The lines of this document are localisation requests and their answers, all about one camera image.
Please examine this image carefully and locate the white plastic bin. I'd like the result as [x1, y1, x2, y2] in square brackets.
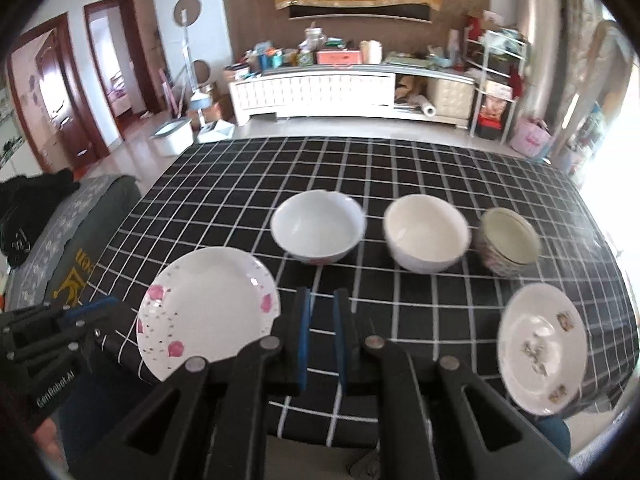
[150, 117, 195, 157]

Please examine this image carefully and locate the black cloth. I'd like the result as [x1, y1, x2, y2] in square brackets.
[0, 175, 81, 268]

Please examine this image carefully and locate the white mop pole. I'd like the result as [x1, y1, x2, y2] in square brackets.
[179, 10, 211, 126]

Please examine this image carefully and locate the pink box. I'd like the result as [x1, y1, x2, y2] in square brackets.
[316, 49, 362, 67]

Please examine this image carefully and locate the white mop bucket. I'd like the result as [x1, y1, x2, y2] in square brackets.
[196, 120, 236, 143]

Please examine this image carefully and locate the black white checked tablecloth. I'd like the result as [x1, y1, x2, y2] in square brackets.
[80, 136, 640, 448]

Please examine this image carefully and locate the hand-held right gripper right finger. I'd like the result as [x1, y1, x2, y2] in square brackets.
[334, 288, 588, 480]

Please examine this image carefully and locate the white bowl with pink print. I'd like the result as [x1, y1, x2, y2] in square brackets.
[270, 190, 367, 265]

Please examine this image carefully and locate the white television cabinet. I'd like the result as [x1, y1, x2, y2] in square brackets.
[229, 64, 476, 128]

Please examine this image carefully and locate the brown print white plate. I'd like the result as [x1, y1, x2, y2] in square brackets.
[497, 283, 588, 416]

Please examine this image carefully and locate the white shelf rack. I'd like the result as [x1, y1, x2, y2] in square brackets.
[465, 27, 528, 143]

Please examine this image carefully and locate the dark patterned bowl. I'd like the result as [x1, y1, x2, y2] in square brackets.
[475, 207, 542, 277]

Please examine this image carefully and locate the red-brown wooden door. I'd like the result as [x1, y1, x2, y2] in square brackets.
[82, 0, 163, 118]
[7, 15, 108, 173]

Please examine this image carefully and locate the cream woven storage box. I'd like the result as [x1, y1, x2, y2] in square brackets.
[427, 79, 475, 108]

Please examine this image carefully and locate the black television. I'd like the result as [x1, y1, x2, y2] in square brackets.
[289, 2, 435, 23]

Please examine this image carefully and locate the person's leg in blue jeans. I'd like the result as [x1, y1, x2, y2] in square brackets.
[537, 415, 572, 457]

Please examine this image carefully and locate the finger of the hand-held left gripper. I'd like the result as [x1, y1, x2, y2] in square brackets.
[0, 297, 123, 346]
[5, 322, 108, 363]

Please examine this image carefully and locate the pink floral white plate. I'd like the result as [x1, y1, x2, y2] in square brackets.
[137, 246, 281, 383]

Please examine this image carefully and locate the plain cream white bowl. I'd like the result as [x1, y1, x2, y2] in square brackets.
[383, 194, 471, 274]

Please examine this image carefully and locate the pink bag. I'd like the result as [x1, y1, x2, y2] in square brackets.
[511, 116, 553, 158]

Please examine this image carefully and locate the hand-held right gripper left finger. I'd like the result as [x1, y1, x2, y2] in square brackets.
[85, 287, 312, 480]

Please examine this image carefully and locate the grey patterned blanket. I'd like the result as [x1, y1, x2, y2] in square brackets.
[0, 175, 143, 311]

